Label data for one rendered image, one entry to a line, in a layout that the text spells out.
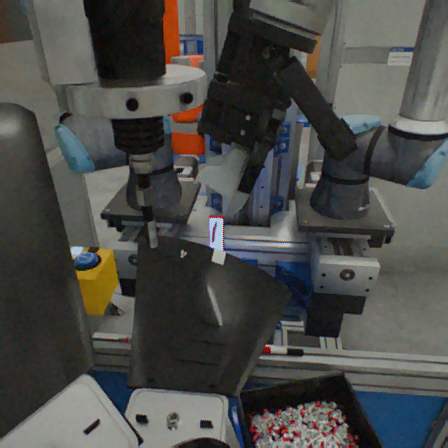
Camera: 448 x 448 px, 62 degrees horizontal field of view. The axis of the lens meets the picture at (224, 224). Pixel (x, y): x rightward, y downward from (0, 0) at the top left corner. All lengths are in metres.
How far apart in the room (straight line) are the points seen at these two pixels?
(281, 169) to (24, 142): 0.85
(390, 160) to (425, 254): 1.78
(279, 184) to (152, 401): 0.85
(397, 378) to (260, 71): 0.69
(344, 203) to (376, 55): 1.23
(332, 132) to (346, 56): 1.64
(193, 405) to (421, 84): 0.69
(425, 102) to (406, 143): 0.08
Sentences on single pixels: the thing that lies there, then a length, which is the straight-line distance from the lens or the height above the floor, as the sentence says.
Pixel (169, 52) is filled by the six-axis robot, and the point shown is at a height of 1.05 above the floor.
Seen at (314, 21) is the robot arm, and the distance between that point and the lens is 0.38.
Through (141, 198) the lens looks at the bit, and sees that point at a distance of 0.21.
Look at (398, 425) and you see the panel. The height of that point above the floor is 0.64.
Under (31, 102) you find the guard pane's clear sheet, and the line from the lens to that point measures 1.50.
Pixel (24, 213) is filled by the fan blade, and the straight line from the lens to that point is 0.30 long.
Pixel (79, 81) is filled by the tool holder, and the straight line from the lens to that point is 0.17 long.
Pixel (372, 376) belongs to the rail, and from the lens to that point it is 0.88.
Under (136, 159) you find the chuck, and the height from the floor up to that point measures 1.42.
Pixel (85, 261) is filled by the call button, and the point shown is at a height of 1.08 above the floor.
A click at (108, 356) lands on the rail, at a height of 0.83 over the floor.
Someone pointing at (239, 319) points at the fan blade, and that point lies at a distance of 0.44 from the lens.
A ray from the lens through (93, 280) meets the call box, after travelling 0.71.
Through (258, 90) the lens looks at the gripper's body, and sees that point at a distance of 0.40.
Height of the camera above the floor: 1.49
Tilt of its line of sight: 31 degrees down
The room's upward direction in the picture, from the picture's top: straight up
